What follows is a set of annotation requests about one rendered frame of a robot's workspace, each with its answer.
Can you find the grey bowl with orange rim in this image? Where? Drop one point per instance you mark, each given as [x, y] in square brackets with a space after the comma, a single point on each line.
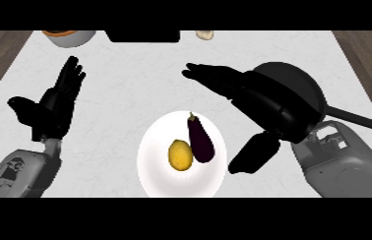
[69, 37]

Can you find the black frying pan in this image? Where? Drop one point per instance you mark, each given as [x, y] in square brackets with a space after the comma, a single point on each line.
[310, 90]

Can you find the pale beige object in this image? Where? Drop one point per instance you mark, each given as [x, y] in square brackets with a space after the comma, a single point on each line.
[203, 34]

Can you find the white round plate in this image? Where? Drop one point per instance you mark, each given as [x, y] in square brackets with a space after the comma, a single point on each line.
[181, 155]

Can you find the yellow lemon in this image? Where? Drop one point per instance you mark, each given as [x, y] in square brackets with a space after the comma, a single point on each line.
[180, 154]

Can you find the dark purple eggplant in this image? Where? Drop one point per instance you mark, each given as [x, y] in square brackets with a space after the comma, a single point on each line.
[200, 142]

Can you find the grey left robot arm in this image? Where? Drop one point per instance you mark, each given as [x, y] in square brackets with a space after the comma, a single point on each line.
[28, 171]

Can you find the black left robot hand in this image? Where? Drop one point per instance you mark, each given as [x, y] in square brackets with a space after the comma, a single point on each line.
[53, 106]

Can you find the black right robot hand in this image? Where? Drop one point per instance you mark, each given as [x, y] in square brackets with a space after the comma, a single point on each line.
[242, 86]

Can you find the black rectangular appliance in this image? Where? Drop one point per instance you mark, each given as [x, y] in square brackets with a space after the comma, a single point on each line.
[141, 36]

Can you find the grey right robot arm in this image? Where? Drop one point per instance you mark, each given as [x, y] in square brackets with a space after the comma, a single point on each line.
[333, 162]

